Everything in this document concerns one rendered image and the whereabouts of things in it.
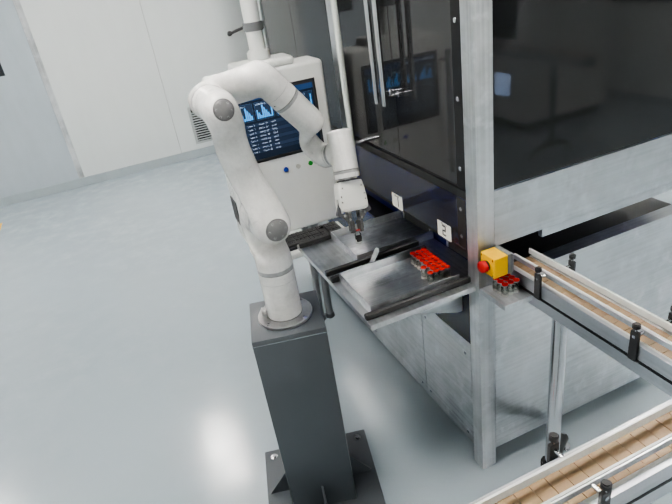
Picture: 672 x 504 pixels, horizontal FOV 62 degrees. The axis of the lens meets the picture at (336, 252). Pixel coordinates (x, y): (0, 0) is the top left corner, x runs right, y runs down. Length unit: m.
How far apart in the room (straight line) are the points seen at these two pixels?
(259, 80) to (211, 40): 5.42
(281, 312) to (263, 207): 0.39
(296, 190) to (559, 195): 1.18
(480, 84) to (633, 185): 0.81
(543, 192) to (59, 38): 5.77
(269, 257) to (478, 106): 0.78
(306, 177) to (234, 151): 1.01
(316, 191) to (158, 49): 4.57
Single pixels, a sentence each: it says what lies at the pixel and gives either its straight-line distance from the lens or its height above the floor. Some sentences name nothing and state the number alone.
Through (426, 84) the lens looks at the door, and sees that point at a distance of 1.91.
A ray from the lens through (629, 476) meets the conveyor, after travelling 1.33.
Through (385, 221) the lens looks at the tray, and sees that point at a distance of 2.43.
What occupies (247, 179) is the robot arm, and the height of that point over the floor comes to 1.39.
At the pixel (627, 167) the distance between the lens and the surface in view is 2.20.
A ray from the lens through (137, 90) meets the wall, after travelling 6.97.
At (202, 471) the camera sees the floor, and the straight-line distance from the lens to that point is 2.72.
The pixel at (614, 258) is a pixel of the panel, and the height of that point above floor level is 0.78.
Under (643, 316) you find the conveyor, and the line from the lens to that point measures 1.73.
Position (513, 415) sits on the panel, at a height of 0.22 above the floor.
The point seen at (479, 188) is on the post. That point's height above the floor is 1.24.
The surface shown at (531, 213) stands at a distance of 1.95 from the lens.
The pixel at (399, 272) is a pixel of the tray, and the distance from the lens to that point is 2.04.
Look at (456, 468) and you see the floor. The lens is 2.52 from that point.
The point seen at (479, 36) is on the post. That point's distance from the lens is 1.66.
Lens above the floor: 1.91
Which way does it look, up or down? 28 degrees down
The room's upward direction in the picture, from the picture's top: 9 degrees counter-clockwise
